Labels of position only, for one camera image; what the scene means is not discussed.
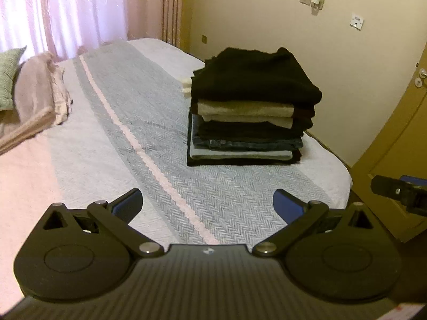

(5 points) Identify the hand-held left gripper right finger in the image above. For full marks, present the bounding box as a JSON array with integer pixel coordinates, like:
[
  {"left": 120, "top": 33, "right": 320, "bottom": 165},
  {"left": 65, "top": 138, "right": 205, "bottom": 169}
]
[{"left": 252, "top": 188, "right": 376, "bottom": 257}]

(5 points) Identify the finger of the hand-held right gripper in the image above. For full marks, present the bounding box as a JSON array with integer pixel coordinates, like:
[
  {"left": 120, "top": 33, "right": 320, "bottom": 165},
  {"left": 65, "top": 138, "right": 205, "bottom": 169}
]
[{"left": 370, "top": 174, "right": 427, "bottom": 217}]

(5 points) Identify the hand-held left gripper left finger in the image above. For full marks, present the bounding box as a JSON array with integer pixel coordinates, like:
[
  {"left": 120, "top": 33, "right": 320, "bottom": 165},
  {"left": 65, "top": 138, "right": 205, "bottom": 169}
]
[{"left": 42, "top": 188, "right": 164, "bottom": 257}]

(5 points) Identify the stack of clothes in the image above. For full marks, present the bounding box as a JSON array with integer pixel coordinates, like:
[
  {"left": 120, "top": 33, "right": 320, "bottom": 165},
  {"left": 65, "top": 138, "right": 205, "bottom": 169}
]
[{"left": 186, "top": 98, "right": 316, "bottom": 167}]

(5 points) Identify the black sweater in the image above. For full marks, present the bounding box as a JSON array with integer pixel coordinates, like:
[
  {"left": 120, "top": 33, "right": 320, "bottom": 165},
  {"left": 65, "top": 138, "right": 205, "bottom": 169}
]
[{"left": 182, "top": 47, "right": 323, "bottom": 107}]

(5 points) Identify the wooden door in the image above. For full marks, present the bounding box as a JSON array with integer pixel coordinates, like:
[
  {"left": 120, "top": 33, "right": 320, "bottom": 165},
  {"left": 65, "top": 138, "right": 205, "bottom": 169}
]
[{"left": 352, "top": 45, "right": 427, "bottom": 244}]

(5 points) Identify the bed with striped bedspread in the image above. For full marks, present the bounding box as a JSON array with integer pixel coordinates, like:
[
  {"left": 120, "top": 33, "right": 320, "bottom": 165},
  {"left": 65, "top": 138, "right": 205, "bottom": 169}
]
[{"left": 0, "top": 37, "right": 353, "bottom": 250}]

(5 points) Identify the door lock knob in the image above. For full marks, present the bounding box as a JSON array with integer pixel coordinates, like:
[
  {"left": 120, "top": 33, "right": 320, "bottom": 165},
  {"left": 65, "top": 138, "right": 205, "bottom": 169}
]
[{"left": 414, "top": 62, "right": 427, "bottom": 90}]

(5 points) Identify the green pillow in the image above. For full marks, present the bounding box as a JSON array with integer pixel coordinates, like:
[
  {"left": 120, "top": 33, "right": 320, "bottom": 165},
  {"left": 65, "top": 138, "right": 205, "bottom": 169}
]
[{"left": 0, "top": 47, "right": 27, "bottom": 111}]

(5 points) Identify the tan curtain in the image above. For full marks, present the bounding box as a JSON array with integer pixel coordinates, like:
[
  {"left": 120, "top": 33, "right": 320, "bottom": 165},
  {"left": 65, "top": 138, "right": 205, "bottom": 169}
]
[{"left": 160, "top": 0, "right": 196, "bottom": 54}]

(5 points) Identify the pink sheer curtain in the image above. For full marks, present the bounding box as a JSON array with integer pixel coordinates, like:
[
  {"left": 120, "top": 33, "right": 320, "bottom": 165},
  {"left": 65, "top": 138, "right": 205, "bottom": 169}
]
[{"left": 0, "top": 0, "right": 164, "bottom": 64}]

